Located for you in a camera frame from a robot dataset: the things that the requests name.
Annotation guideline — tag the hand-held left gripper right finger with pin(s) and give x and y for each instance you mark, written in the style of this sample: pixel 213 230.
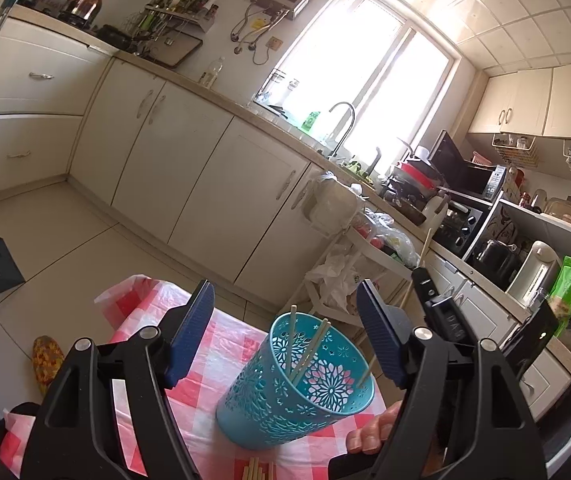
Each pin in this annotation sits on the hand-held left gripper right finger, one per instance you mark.
pixel 380 340

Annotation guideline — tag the black toaster oven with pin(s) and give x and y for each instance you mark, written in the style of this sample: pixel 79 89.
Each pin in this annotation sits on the black toaster oven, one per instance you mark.
pixel 458 225

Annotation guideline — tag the red white checkered tablecloth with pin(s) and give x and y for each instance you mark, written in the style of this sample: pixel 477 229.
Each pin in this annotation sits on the red white checkered tablecloth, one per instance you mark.
pixel 205 385

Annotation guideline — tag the colourful patterned slipper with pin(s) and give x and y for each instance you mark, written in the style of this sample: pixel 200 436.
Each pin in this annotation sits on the colourful patterned slipper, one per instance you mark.
pixel 48 365

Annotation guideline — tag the black steel cooker pot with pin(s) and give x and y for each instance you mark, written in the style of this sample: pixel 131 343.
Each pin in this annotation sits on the black steel cooker pot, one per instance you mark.
pixel 498 260

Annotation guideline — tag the person's right hand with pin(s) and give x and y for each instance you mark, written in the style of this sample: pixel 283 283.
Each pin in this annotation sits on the person's right hand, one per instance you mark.
pixel 368 437

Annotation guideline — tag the slim black tap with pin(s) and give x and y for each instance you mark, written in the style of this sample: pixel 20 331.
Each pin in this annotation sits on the slim black tap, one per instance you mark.
pixel 375 162

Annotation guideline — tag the white hanging trash bin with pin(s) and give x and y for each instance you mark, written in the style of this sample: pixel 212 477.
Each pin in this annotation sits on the white hanging trash bin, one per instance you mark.
pixel 330 205

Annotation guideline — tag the cream upper kitchen cabinets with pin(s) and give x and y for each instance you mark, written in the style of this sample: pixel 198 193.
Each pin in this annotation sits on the cream upper kitchen cabinets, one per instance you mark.
pixel 530 100

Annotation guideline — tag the wall rack with utensils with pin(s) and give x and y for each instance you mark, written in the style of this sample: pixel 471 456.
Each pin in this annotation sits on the wall rack with utensils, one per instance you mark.
pixel 175 10

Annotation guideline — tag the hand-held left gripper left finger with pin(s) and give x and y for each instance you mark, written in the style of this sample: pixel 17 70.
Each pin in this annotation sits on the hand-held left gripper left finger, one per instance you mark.
pixel 190 335

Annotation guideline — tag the white plastic jug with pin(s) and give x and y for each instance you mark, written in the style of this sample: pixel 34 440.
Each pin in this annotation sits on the white plastic jug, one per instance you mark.
pixel 435 210

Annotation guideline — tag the clear plastic bag heap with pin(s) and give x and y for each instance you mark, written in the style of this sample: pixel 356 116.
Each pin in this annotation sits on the clear plastic bag heap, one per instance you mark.
pixel 390 240

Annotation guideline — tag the curved chrome faucet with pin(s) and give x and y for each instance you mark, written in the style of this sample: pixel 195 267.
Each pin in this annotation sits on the curved chrome faucet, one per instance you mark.
pixel 351 120

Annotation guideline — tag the white plastic bag bundle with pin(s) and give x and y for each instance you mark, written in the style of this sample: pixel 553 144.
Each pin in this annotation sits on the white plastic bag bundle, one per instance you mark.
pixel 335 280

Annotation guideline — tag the beige wall socket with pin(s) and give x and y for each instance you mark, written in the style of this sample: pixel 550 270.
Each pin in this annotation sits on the beige wall socket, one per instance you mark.
pixel 275 43

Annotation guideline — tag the dark framed tray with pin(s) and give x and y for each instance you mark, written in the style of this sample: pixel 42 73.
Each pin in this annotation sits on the dark framed tray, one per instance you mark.
pixel 175 51

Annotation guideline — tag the pink plastic basket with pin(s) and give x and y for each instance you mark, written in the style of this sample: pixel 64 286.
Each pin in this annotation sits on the pink plastic basket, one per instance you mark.
pixel 483 160

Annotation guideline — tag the black microwave oven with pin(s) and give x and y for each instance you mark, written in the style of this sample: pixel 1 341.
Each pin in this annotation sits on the black microwave oven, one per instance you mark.
pixel 460 165

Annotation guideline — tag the bright kitchen window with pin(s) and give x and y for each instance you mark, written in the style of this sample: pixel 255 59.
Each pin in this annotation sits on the bright kitchen window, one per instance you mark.
pixel 365 60

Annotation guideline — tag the green dish soap bottle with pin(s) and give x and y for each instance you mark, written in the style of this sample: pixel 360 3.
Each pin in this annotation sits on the green dish soap bottle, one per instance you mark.
pixel 310 122

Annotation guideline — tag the clear plastic bottle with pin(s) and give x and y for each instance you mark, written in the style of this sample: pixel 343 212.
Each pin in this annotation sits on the clear plastic bottle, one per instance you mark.
pixel 211 75

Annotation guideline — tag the white kitchen cart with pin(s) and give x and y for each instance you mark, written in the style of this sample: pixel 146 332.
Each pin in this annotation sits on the white kitchen cart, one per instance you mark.
pixel 380 260

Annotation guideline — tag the group of wooden chopsticks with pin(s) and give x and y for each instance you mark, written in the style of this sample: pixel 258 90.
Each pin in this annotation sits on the group of wooden chopsticks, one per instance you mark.
pixel 253 472

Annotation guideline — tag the blue perforated utensil holder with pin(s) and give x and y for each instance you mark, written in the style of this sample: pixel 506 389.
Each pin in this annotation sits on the blue perforated utensil holder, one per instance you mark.
pixel 265 410

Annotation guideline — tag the cream lower kitchen cabinets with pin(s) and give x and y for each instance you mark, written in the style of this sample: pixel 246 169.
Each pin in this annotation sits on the cream lower kitchen cabinets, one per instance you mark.
pixel 190 170

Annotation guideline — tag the white countertop shelf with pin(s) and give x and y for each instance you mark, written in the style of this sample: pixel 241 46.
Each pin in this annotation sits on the white countertop shelf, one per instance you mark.
pixel 540 232

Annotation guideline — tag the white thermo pot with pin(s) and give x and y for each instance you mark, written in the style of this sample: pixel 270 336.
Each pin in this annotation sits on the white thermo pot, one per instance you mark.
pixel 533 270

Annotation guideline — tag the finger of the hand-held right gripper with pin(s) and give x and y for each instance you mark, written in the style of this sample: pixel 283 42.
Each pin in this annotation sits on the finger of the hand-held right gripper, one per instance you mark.
pixel 428 290

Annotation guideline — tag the stack of pots and pans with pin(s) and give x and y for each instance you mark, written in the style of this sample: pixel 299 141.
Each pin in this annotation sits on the stack of pots and pans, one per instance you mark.
pixel 415 175

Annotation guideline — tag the cream kitchen cabinets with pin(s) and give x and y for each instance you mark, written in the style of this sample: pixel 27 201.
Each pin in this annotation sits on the cream kitchen cabinets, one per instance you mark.
pixel 530 100
pixel 190 170

